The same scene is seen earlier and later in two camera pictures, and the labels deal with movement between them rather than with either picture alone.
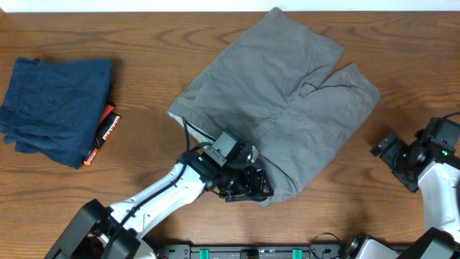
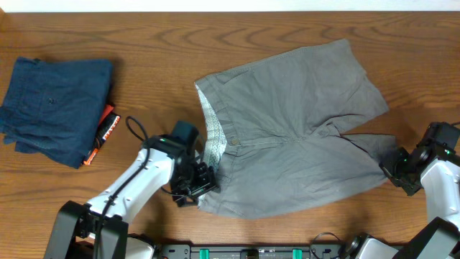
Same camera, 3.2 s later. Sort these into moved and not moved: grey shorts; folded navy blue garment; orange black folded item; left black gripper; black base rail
Moved: left black gripper; grey shorts
Not moved: orange black folded item; black base rail; folded navy blue garment
